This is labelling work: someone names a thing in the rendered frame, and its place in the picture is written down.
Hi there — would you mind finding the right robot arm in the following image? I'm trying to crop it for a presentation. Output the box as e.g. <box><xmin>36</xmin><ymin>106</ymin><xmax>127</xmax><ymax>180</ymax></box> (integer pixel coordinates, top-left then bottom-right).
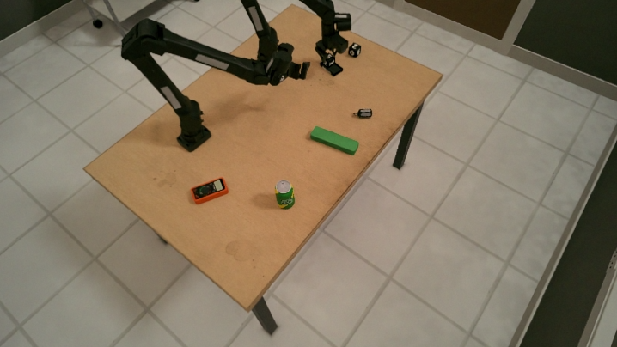
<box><xmin>120</xmin><ymin>18</ymin><xmax>296</xmax><ymax>150</ymax></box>

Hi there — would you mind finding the green rectangular bar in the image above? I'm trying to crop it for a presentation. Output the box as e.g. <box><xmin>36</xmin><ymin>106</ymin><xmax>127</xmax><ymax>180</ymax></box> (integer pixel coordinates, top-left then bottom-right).
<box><xmin>310</xmin><ymin>126</ymin><xmax>359</xmax><ymax>155</ymax></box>

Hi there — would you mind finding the green drink can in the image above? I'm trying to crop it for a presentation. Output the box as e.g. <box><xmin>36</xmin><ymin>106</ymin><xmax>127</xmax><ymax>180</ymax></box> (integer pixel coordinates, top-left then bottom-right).
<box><xmin>275</xmin><ymin>180</ymin><xmax>295</xmax><ymax>210</ymax></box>

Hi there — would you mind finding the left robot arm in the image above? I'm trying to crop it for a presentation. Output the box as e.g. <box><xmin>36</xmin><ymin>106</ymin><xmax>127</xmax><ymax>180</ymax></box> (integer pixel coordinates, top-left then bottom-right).
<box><xmin>241</xmin><ymin>0</ymin><xmax>351</xmax><ymax>64</ymax></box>

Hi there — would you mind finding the orange pocket multimeter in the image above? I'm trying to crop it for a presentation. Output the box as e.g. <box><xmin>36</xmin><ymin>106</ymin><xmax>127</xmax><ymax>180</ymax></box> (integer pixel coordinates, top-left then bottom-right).
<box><xmin>191</xmin><ymin>177</ymin><xmax>229</xmax><ymax>204</ymax></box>

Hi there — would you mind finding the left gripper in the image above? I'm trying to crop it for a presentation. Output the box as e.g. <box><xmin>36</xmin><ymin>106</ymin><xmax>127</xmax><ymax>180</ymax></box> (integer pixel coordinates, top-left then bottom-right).
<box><xmin>315</xmin><ymin>31</ymin><xmax>337</xmax><ymax>63</ymax></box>

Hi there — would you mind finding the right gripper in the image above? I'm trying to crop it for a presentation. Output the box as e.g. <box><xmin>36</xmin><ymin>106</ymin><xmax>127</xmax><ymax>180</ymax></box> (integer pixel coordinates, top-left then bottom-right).
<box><xmin>285</xmin><ymin>62</ymin><xmax>310</xmax><ymax>80</ymax></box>

